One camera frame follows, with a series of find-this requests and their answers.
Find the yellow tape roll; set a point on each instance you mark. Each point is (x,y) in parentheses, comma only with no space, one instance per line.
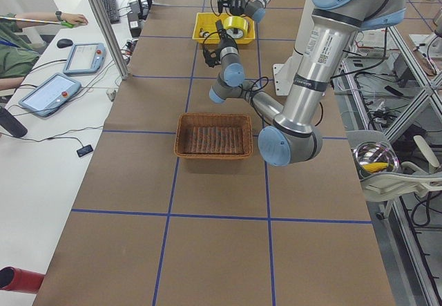
(236,26)

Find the upper teach pendant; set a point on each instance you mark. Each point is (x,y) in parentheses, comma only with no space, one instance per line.
(85,59)

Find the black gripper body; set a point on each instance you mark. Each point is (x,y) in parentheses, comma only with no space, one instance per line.
(222,41)
(237,6)

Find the panda figurine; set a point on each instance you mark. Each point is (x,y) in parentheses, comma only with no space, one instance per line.
(203,33)

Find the yellow woven basket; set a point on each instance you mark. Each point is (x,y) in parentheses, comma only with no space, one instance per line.
(207,20)

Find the steel bowl with corn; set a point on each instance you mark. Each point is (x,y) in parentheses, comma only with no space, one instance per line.
(374,157)

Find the black keyboard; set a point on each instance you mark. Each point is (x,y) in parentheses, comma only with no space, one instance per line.
(112,10)

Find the person in green shirt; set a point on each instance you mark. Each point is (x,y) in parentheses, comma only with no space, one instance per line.
(17,57)

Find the red cylinder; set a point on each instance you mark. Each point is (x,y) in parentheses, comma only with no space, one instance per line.
(20,280)

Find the lower teach pendant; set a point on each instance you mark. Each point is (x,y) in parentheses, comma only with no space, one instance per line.
(48,97)

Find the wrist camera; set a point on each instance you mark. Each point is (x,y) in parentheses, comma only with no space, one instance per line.
(211,58)
(222,5)

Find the black smartphone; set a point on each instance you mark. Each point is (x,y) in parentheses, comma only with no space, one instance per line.
(85,150)

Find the brown wicker basket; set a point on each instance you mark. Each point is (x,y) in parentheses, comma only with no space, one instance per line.
(214,136)

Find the black computer mouse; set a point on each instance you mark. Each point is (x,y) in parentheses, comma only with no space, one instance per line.
(64,43)

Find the aluminium frame post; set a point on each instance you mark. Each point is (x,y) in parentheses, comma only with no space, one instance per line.
(110,38)

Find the teach pendant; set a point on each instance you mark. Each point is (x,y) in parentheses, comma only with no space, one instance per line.
(48,97)
(85,59)

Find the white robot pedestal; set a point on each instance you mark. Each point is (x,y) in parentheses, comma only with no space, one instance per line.
(283,74)

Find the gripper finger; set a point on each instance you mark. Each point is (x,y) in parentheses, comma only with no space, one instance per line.
(219,26)

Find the white office chair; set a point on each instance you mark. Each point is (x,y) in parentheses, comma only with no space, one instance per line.
(410,178)

